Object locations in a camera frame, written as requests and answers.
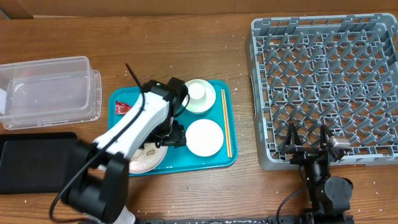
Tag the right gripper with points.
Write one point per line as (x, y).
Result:
(304, 153)

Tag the pale green bowl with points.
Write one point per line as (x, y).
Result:
(199, 107)

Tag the wooden chopstick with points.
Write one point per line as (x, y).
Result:
(228, 124)
(225, 124)

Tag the left wooden chopstick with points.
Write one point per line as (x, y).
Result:
(225, 124)

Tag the large white plate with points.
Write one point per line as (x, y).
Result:
(140, 168)

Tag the small white plate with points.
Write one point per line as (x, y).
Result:
(204, 138)

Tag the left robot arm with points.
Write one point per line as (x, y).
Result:
(98, 174)

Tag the teal plastic tray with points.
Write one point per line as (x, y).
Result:
(181, 159)

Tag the rice and peanut scraps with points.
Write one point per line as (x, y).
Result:
(144, 155)

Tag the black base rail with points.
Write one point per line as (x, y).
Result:
(284, 219)

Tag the right wooden chopstick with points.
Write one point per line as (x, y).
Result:
(228, 124)

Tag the black waste tray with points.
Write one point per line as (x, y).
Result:
(35, 162)

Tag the white upturned cup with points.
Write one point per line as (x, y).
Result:
(196, 91)

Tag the red snack wrapper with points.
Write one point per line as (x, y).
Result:
(121, 108)

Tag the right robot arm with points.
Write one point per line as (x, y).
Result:
(329, 195)

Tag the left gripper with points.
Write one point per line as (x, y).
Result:
(176, 139)

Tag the grey dishwasher rack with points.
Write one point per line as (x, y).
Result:
(338, 71)

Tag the clear plastic bin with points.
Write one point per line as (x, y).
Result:
(49, 92)

